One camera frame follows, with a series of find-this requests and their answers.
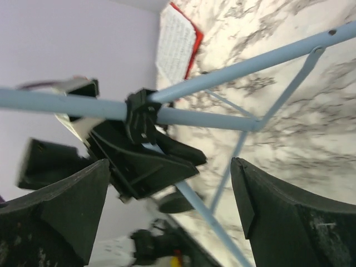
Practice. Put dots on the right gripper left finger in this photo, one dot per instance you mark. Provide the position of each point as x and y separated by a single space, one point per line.
55 225

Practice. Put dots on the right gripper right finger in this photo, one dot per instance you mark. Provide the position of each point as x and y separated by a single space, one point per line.
289 226

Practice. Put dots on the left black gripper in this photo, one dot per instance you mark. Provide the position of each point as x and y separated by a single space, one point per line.
136 172

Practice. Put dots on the sheet music red folder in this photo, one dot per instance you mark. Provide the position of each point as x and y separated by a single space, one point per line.
179 40

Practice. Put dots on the light blue music stand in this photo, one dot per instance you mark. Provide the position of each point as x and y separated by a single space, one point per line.
145 109

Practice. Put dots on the black microphone stand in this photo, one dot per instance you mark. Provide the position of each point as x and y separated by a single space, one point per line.
174 203

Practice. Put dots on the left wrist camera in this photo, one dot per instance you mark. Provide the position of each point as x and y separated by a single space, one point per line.
79 86

